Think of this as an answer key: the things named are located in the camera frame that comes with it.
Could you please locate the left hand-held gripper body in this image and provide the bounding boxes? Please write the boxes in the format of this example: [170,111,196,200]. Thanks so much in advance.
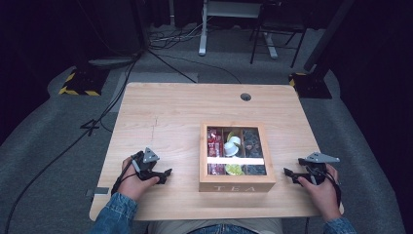
[131,147,163,182]

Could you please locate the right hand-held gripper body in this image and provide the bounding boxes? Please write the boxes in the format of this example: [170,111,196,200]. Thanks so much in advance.
[297,151,341,186]

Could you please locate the wooden tea box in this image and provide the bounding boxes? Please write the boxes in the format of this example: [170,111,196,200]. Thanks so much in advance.
[198,121,278,193]

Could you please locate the person's left hand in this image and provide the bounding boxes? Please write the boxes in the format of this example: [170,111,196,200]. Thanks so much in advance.
[117,156,161,202]

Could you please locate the person's right hand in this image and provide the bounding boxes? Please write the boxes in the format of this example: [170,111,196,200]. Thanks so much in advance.
[297,163,343,223]

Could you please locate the pile of dark tea packets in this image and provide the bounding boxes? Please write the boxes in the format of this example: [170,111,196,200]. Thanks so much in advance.
[242,128,268,176]

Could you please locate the row of red sachets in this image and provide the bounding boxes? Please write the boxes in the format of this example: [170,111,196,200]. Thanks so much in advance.
[206,127,225,176]

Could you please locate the pile of white creamer capsules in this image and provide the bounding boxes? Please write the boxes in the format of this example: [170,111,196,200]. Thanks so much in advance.
[223,130,245,176]

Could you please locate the black yellow striped stand base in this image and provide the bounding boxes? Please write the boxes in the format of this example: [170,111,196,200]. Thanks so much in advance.
[288,71,333,99]
[57,66,110,98]

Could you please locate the person's blue jeans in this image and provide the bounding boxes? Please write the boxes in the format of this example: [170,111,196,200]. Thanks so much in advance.
[188,223,258,234]

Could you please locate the black slanted pole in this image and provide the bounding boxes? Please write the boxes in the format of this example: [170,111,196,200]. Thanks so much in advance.
[303,0,357,72]

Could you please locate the black chair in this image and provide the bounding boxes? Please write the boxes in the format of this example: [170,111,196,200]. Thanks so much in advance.
[248,0,308,69]

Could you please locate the left hand-held gripper cable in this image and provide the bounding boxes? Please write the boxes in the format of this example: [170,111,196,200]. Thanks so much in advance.
[110,158,139,197]

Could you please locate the hand-held gripper cable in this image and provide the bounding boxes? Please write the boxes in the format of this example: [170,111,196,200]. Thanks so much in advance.
[110,158,139,197]
[324,169,343,211]

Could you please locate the right hand-held gripper cable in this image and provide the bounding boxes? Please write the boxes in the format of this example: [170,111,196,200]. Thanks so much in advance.
[324,169,343,211]

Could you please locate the grey table bracket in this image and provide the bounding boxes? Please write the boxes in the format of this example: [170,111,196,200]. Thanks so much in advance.
[86,186,110,198]

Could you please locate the long black floor cable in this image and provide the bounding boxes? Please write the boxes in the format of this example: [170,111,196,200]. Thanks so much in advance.
[3,48,145,234]

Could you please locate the thick black floor cable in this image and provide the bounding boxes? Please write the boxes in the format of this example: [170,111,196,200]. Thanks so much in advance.
[147,48,199,84]

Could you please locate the grey stand base plate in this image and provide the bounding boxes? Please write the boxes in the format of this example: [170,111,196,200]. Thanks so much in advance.
[87,57,137,68]

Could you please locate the thin black floor cable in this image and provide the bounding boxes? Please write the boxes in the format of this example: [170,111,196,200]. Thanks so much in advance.
[160,52,242,85]

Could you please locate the bundle of floor cables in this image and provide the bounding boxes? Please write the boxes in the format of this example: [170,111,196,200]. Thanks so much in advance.
[149,19,204,51]

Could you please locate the white desk frame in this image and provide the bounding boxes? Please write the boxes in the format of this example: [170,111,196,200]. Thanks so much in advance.
[198,0,279,60]

